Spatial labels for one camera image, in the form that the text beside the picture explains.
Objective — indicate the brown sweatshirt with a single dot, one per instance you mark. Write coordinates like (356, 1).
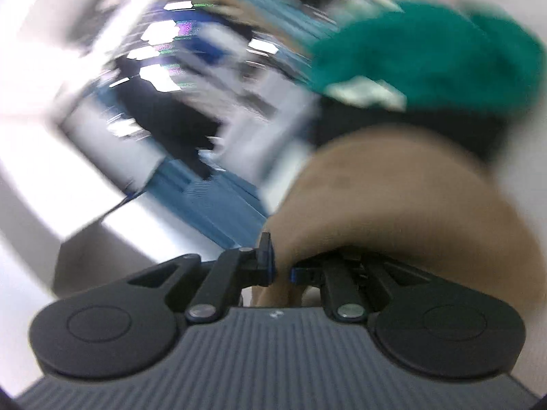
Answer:
(406, 192)

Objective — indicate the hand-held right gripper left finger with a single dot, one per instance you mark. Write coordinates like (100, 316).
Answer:
(263, 264)

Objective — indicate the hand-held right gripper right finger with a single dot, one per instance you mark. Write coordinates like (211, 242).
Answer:
(307, 275)

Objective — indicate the blue curtain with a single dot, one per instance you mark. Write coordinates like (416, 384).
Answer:
(205, 196)

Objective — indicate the green hoodie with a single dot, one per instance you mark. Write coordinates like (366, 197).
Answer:
(427, 51)

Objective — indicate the black garment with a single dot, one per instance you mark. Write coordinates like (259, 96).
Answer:
(427, 121)

